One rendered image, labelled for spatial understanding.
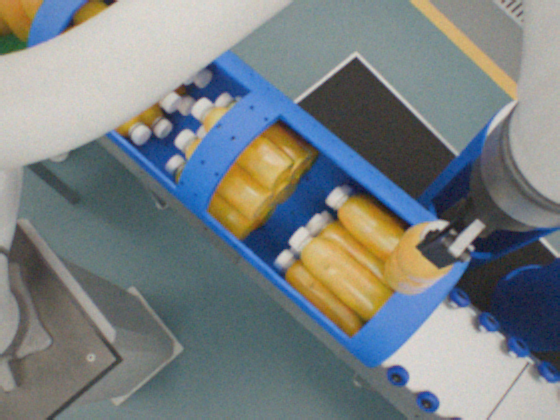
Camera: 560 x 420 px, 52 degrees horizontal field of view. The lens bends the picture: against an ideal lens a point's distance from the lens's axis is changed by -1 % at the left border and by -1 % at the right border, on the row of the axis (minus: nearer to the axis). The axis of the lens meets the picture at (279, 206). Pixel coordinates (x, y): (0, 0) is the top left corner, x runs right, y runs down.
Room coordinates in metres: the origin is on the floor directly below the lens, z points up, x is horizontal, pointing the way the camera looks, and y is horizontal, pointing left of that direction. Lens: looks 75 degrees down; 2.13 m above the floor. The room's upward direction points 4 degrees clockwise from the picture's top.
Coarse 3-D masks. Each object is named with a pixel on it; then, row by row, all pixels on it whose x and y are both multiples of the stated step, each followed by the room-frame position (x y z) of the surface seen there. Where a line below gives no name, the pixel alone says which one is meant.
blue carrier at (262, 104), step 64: (64, 0) 0.60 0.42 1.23; (192, 128) 0.48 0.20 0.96; (256, 128) 0.38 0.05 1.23; (320, 128) 0.41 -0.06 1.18; (192, 192) 0.28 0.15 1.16; (320, 192) 0.35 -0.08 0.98; (384, 192) 0.29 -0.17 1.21; (256, 256) 0.18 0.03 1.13; (320, 320) 0.08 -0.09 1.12; (384, 320) 0.08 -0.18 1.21
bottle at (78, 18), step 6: (90, 0) 0.63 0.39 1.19; (96, 0) 0.63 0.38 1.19; (84, 6) 0.61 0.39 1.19; (90, 6) 0.62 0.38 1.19; (96, 6) 0.62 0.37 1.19; (102, 6) 0.62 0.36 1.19; (108, 6) 0.63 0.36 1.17; (78, 12) 0.60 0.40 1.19; (84, 12) 0.60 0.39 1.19; (90, 12) 0.60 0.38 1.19; (96, 12) 0.60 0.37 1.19; (78, 18) 0.60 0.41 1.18; (84, 18) 0.59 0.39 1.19; (78, 24) 0.59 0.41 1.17
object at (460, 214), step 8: (472, 200) 0.15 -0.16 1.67; (464, 208) 0.14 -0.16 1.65; (456, 216) 0.14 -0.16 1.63; (464, 216) 0.14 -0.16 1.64; (448, 224) 0.14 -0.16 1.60; (456, 224) 0.13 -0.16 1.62; (464, 224) 0.13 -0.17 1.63; (432, 232) 0.14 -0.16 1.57; (440, 232) 0.13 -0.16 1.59; (448, 232) 0.13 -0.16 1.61; (432, 240) 0.13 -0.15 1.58
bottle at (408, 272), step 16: (416, 224) 0.18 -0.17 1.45; (400, 240) 0.16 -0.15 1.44; (416, 240) 0.15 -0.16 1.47; (400, 256) 0.14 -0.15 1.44; (416, 256) 0.13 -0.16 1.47; (384, 272) 0.14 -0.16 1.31; (400, 272) 0.13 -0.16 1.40; (416, 272) 0.12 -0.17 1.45; (432, 272) 0.12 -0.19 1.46; (400, 288) 0.11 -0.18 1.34; (416, 288) 0.11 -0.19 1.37
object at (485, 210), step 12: (480, 156) 0.17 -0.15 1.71; (480, 168) 0.15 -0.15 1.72; (480, 180) 0.14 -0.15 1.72; (480, 192) 0.14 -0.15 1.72; (480, 204) 0.13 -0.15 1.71; (492, 204) 0.13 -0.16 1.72; (468, 216) 0.13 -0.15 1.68; (480, 216) 0.12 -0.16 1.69; (492, 216) 0.12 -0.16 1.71; (504, 216) 0.12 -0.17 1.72; (492, 228) 0.12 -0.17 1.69; (504, 228) 0.11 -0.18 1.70; (516, 228) 0.11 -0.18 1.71; (528, 228) 0.11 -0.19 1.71
